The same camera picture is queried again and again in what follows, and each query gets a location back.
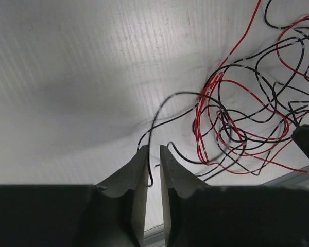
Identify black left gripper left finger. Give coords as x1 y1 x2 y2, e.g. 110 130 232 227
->
95 145 149 246

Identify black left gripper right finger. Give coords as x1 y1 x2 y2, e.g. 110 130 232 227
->
160 145 209 246

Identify thin wire bundle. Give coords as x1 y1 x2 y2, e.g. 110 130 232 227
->
169 0 309 182

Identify long dark thin wire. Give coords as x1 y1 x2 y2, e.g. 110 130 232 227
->
138 91 222 187

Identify aluminium mounting rail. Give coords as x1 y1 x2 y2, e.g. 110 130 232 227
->
145 166 309 246

